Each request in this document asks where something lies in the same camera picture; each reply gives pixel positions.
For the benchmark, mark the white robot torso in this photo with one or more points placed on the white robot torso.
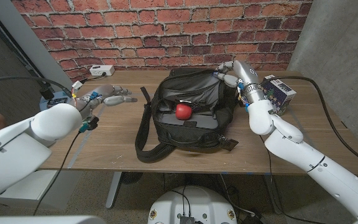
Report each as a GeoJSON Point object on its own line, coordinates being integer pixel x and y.
{"type": "Point", "coordinates": [194, 205]}

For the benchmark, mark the grey tape strip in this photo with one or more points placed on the grey tape strip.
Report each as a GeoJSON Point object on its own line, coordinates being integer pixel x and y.
{"type": "Point", "coordinates": [85, 140]}

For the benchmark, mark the black cup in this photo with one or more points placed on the black cup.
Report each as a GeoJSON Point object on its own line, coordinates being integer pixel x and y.
{"type": "Point", "coordinates": [46, 92]}

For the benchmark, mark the black backpack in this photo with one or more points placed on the black backpack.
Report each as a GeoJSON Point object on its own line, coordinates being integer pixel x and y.
{"type": "Point", "coordinates": [194, 130]}

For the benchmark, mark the grey table leg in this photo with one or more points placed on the grey table leg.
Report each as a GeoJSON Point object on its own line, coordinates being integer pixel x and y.
{"type": "Point", "coordinates": [273, 194]}
{"type": "Point", "coordinates": [113, 189]}

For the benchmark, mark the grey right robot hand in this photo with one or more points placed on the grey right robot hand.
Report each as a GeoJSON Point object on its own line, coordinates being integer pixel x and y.
{"type": "Point", "coordinates": [242, 73]}

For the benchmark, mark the brick wall print backdrop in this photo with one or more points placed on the brick wall print backdrop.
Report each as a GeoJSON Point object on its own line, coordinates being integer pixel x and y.
{"type": "Point", "coordinates": [166, 31]}

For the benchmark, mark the black power adapter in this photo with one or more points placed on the black power adapter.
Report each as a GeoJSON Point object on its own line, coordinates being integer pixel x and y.
{"type": "Point", "coordinates": [255, 219]}

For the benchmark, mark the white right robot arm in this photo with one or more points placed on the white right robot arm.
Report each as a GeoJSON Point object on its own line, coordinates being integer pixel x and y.
{"type": "Point", "coordinates": [309, 158]}

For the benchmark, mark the white power strip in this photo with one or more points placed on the white power strip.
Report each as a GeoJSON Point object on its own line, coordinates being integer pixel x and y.
{"type": "Point", "coordinates": [101, 70]}

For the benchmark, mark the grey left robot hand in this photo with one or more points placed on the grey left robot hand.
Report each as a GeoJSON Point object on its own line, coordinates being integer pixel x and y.
{"type": "Point", "coordinates": [104, 95]}

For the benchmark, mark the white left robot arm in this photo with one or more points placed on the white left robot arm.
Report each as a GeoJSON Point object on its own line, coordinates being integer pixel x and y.
{"type": "Point", "coordinates": [20, 143]}

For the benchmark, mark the light blue round stool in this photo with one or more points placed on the light blue round stool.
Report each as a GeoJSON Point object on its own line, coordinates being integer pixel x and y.
{"type": "Point", "coordinates": [50, 102]}

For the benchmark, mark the printed cardboard package box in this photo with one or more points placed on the printed cardboard package box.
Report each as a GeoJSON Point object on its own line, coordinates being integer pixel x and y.
{"type": "Point", "coordinates": [280, 93]}

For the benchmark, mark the black round fan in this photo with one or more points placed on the black round fan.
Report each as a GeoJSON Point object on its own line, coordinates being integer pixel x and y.
{"type": "Point", "coordinates": [131, 177]}

